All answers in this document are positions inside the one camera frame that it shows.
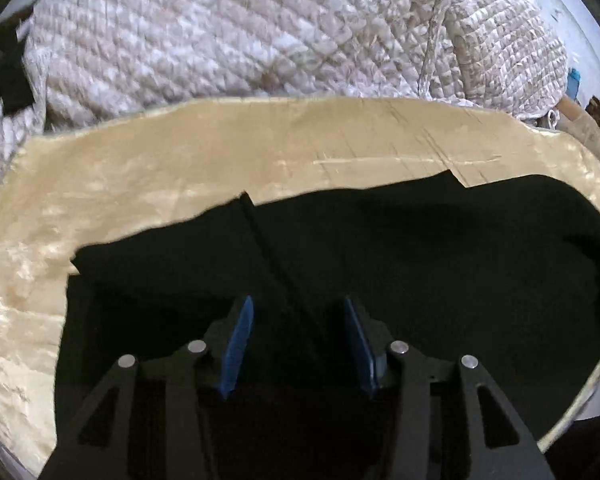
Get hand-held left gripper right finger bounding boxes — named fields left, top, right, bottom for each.
left=344, top=296, right=556, bottom=480

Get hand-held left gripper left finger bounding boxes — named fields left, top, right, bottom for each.
left=39, top=295, right=256, bottom=480

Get black pants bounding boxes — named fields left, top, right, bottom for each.
left=55, top=170, right=600, bottom=480

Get beige satin bed sheet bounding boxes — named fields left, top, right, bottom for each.
left=0, top=96, right=600, bottom=476

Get white quilted floral quilt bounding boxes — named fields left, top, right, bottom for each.
left=0, top=0, right=568, bottom=211

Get black garment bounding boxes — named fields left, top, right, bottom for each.
left=0, top=25, right=36, bottom=116

